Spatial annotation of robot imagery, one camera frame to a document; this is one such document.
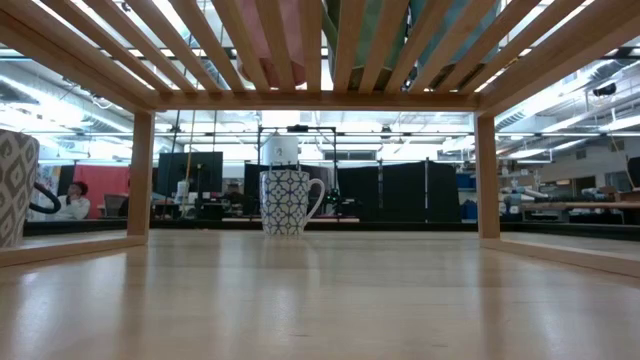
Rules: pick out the black aluminium table frame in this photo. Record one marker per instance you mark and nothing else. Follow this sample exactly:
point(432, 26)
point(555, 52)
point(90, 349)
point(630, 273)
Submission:
point(380, 226)

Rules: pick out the black ceiling fixture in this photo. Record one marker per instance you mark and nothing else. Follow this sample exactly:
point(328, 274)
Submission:
point(605, 90)

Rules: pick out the white patterned mug red rim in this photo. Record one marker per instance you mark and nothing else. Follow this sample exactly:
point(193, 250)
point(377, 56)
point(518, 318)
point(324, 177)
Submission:
point(17, 190)

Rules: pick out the white cylinder tank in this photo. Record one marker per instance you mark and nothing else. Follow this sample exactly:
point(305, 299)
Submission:
point(280, 150)

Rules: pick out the white blue-patterned mug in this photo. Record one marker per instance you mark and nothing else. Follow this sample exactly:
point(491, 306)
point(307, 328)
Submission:
point(285, 205)

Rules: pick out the blue mug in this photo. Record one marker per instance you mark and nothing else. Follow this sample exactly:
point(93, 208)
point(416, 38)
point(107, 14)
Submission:
point(419, 11)

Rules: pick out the wooden workbench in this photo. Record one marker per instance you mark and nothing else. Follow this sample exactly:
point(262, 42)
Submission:
point(575, 205)

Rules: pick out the grey office chair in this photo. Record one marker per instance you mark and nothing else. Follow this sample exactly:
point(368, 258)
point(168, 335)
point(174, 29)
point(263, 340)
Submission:
point(116, 205)

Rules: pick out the pink mug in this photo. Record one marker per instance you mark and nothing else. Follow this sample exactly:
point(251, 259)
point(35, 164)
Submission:
point(292, 40)

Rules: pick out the wooden slatted shelf rack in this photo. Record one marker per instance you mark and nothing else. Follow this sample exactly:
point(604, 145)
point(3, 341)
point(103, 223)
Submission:
point(320, 100)

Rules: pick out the black monitor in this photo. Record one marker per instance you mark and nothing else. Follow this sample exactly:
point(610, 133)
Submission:
point(200, 172)

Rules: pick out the red partition panel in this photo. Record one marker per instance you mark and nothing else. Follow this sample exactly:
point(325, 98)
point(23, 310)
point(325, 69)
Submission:
point(107, 180)

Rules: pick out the green mug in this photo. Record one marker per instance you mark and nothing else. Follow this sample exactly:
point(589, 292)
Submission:
point(369, 30)

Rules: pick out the blue storage bin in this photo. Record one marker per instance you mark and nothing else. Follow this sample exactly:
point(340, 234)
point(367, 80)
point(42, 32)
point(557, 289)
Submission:
point(466, 181)
point(469, 210)

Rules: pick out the black metal stand frame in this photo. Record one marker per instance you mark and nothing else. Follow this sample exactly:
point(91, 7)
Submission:
point(297, 128)

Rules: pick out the person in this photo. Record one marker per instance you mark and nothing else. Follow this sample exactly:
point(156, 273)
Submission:
point(75, 207)
point(234, 194)

